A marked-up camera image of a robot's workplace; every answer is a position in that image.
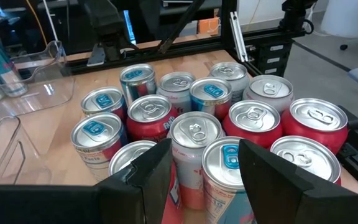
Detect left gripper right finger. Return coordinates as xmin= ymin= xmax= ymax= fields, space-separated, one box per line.
xmin=237 ymin=138 xmax=358 ymax=224

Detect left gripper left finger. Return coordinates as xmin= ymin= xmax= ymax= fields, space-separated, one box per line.
xmin=0 ymin=138 xmax=173 ymax=224

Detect red soda can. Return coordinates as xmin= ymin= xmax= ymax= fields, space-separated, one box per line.
xmin=126 ymin=94 xmax=180 ymax=143
xmin=222 ymin=99 xmax=284 ymax=149
xmin=269 ymin=135 xmax=343 ymax=187
xmin=108 ymin=139 xmax=186 ymax=224
xmin=280 ymin=98 xmax=350 ymax=156

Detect black drawer unit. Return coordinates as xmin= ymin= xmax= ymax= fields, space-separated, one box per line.
xmin=255 ymin=39 xmax=293 ymax=77

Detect silver mounting plate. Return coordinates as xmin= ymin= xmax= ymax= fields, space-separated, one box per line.
xmin=86 ymin=42 xmax=108 ymax=68

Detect white office chair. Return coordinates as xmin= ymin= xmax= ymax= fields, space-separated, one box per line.
xmin=319 ymin=0 xmax=358 ymax=65

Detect orange box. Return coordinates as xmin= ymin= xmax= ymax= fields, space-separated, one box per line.
xmin=196 ymin=17 xmax=222 ymax=36

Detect silver bracket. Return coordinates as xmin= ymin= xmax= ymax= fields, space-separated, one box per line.
xmin=229 ymin=11 xmax=249 ymax=63

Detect thick white cable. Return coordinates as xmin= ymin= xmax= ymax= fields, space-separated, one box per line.
xmin=42 ymin=0 xmax=59 ymax=43

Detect black clamp mount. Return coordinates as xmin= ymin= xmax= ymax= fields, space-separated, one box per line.
xmin=280 ymin=0 xmax=315 ymax=35

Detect long yellow cable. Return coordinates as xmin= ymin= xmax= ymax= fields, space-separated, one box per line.
xmin=25 ymin=0 xmax=48 ymax=46

